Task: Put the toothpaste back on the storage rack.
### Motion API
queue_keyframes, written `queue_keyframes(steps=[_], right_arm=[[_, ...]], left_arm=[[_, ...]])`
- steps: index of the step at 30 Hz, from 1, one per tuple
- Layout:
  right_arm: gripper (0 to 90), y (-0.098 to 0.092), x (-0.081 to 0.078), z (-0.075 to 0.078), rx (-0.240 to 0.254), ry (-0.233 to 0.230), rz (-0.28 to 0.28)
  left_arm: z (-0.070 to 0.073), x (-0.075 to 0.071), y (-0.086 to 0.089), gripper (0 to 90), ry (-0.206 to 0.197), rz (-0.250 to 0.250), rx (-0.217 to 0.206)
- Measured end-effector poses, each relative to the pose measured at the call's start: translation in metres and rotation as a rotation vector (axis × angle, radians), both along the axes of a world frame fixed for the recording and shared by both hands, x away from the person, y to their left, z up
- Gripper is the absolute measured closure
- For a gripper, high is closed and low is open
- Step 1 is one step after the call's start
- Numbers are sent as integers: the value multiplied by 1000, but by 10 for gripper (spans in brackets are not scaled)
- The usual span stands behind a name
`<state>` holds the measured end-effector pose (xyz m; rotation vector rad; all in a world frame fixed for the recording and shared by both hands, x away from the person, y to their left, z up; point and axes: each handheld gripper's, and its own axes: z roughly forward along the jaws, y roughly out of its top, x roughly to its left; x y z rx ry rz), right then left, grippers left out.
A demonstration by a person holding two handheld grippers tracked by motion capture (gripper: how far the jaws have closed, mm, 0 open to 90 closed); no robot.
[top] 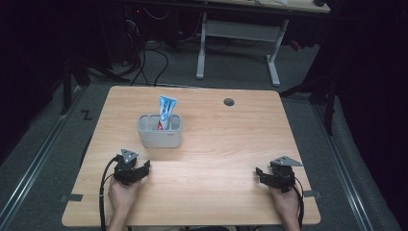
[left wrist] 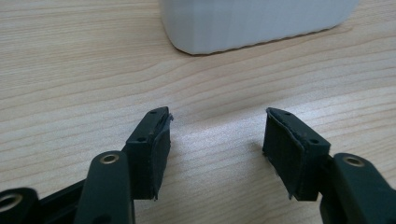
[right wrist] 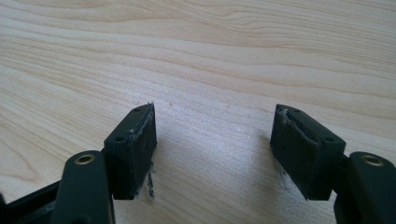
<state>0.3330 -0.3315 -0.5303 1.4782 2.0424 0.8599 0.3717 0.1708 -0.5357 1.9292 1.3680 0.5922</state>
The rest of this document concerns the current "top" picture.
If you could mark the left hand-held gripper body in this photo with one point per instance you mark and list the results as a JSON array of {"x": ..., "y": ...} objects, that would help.
[{"x": 126, "y": 170}]

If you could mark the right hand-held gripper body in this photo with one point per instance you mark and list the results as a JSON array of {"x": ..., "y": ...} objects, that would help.
[{"x": 284, "y": 176}]

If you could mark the translucent white plastic container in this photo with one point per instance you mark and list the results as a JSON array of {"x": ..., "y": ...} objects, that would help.
[{"x": 159, "y": 138}]

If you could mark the blue and red toothpaste tube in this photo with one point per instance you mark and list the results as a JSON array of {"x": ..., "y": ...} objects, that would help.
[{"x": 166, "y": 110}]

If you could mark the person's right hand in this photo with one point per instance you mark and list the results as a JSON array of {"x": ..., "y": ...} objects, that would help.
[{"x": 287, "y": 203}]

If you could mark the person's left hand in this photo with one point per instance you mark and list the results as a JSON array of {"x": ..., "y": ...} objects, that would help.
[{"x": 121, "y": 199}]

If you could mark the grey tape piece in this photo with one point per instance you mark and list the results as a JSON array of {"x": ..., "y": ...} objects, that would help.
[
  {"x": 311, "y": 193},
  {"x": 74, "y": 197}
]

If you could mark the black zigzag floor tape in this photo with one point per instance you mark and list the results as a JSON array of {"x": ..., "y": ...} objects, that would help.
[{"x": 86, "y": 115}]

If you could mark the round dark table grommet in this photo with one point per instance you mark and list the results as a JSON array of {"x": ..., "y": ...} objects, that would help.
[{"x": 228, "y": 102}]

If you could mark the black metal stand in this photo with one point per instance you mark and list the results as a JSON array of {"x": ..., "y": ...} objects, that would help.
[
  {"x": 328, "y": 102},
  {"x": 67, "y": 86}
]

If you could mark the small red object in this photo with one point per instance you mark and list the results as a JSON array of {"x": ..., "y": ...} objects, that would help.
[{"x": 295, "y": 45}]

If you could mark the dark computer case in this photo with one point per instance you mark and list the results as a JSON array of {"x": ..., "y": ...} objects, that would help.
[{"x": 131, "y": 32}]

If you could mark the white-legged wooden desk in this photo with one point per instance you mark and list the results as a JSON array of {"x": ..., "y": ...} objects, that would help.
[{"x": 239, "y": 30}]

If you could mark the metal floor rail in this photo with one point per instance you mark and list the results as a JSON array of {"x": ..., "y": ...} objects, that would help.
[
  {"x": 344, "y": 170},
  {"x": 32, "y": 168}
]

